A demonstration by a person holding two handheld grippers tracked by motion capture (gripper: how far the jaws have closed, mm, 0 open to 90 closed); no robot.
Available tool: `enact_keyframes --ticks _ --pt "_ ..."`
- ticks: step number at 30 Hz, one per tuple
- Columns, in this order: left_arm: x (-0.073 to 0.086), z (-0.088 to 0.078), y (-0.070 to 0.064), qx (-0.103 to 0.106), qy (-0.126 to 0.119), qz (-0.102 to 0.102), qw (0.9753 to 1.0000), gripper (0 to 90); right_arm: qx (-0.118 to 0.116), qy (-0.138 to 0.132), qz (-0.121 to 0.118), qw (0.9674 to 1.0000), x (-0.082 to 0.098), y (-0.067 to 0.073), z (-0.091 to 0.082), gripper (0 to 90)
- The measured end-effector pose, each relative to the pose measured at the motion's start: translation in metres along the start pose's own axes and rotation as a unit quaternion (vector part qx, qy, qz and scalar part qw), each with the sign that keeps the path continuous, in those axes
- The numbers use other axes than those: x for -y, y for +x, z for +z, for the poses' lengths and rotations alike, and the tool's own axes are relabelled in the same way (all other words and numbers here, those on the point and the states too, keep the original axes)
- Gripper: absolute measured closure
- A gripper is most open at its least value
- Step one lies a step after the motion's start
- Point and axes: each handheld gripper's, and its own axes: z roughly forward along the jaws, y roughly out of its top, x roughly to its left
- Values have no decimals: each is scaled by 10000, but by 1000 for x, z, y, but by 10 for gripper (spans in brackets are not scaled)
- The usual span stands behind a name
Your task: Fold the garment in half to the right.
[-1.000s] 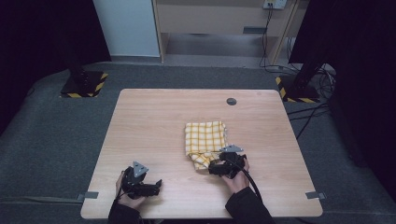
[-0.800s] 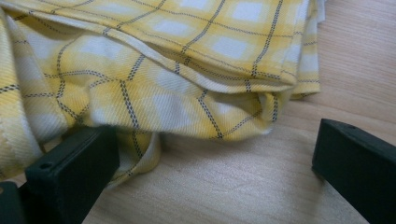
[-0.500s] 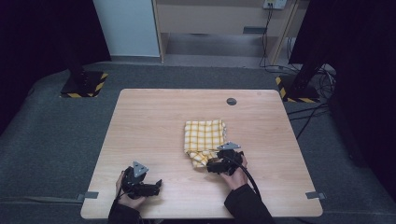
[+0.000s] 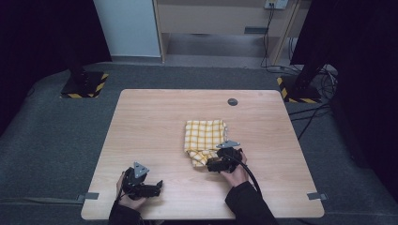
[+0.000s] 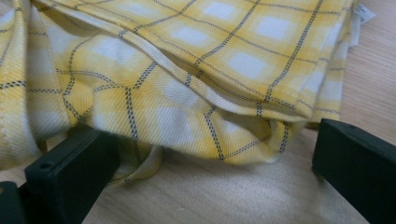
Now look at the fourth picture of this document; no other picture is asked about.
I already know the black floor cable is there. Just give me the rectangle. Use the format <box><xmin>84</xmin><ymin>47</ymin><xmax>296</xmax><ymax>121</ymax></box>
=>
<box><xmin>297</xmin><ymin>110</ymin><xmax>331</xmax><ymax>141</ymax></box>
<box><xmin>288</xmin><ymin>103</ymin><xmax>331</xmax><ymax>116</ymax></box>

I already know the person's left hand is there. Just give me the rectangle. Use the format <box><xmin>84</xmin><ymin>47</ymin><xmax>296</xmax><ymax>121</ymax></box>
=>
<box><xmin>115</xmin><ymin>172</ymin><xmax>147</xmax><ymax>211</ymax></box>

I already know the white panel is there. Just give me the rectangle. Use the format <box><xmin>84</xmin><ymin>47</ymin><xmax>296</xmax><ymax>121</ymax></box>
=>
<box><xmin>92</xmin><ymin>0</ymin><xmax>161</xmax><ymax>58</ymax></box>

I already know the white power strip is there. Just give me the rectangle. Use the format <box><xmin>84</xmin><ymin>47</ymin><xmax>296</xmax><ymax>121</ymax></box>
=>
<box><xmin>264</xmin><ymin>0</ymin><xmax>290</xmax><ymax>10</ymax></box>

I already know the black curtain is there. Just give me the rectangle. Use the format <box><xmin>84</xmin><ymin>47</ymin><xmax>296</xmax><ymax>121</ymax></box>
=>
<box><xmin>0</xmin><ymin>0</ymin><xmax>113</xmax><ymax>137</ymax></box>
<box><xmin>290</xmin><ymin>0</ymin><xmax>398</xmax><ymax>203</ymax></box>

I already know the grey cabinet label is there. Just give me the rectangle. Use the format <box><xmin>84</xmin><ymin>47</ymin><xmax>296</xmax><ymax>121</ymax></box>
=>
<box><xmin>243</xmin><ymin>26</ymin><xmax>269</xmax><ymax>36</ymax></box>

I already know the black stand with striped base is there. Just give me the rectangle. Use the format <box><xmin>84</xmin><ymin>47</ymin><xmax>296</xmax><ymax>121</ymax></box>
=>
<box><xmin>276</xmin><ymin>57</ymin><xmax>330</xmax><ymax>104</ymax></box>
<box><xmin>59</xmin><ymin>62</ymin><xmax>110</xmax><ymax>99</ymax></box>

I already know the grey table edge bracket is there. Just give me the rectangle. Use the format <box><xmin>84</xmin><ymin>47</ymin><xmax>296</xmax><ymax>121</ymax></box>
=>
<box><xmin>306</xmin><ymin>191</ymin><xmax>329</xmax><ymax>202</ymax></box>
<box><xmin>76</xmin><ymin>191</ymin><xmax>100</xmax><ymax>203</ymax></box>

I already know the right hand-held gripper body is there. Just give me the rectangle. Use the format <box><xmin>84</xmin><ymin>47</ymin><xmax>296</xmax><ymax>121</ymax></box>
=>
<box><xmin>215</xmin><ymin>140</ymin><xmax>244</xmax><ymax>174</ymax></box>

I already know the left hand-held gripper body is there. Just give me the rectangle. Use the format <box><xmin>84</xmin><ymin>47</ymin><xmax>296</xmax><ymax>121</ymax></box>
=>
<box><xmin>121</xmin><ymin>160</ymin><xmax>151</xmax><ymax>202</ymax></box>

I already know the yellow plaid shirt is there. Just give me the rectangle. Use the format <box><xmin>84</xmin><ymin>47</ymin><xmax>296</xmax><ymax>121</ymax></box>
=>
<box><xmin>183</xmin><ymin>119</ymin><xmax>229</xmax><ymax>169</ymax></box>

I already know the person's right hand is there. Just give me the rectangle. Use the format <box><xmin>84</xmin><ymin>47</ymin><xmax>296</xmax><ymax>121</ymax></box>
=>
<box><xmin>220</xmin><ymin>149</ymin><xmax>251</xmax><ymax>189</ymax></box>

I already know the tangle of black cables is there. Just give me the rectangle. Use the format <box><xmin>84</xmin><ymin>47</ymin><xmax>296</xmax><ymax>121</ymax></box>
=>
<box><xmin>313</xmin><ymin>65</ymin><xmax>340</xmax><ymax>105</ymax></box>

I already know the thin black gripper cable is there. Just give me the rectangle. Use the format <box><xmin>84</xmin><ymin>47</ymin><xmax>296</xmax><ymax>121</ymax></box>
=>
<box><xmin>115</xmin><ymin>187</ymin><xmax>127</xmax><ymax>207</ymax></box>

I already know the black power cable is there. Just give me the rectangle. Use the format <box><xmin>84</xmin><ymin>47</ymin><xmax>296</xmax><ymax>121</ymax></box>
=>
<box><xmin>260</xmin><ymin>7</ymin><xmax>302</xmax><ymax>76</ymax></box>

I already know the light wooden cabinet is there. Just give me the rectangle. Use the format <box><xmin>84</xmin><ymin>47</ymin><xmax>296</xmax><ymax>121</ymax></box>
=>
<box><xmin>152</xmin><ymin>0</ymin><xmax>313</xmax><ymax>66</ymax></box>

